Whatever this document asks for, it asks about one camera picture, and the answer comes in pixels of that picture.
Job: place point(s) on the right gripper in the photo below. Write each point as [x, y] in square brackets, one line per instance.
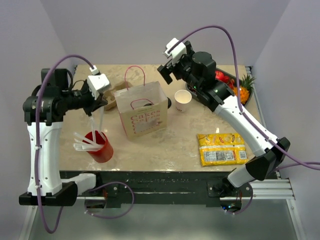
[169, 68]

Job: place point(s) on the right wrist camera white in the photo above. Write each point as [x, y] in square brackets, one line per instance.
[177, 51]

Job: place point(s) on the single white straw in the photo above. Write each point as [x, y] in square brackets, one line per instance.
[93, 129]

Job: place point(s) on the white wrapped straws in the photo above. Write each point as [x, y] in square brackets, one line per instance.
[83, 143]

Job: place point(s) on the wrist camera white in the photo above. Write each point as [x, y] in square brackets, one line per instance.
[177, 51]
[98, 82]

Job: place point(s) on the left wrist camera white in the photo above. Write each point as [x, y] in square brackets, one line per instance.
[98, 82]

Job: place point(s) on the red straw holder cup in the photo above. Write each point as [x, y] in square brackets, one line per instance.
[104, 153]

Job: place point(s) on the grey fruit tray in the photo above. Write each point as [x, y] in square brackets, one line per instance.
[235, 89]

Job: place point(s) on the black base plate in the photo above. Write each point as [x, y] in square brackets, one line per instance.
[161, 187]

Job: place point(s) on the white paper cup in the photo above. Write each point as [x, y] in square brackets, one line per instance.
[182, 99]
[146, 103]

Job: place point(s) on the red cherries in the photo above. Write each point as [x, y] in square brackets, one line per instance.
[219, 75]

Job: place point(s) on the brown paper bag pink handles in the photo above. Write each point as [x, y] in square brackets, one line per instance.
[138, 120]

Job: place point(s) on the cardboard cup carrier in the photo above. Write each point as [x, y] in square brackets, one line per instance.
[109, 95]

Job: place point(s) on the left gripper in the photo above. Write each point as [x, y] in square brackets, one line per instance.
[94, 104]

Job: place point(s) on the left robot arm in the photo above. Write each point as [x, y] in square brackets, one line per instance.
[44, 113]

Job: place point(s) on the toy pineapple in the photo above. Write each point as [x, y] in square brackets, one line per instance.
[246, 88]

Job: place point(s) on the yellow snack bag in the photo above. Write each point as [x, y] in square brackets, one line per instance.
[222, 149]

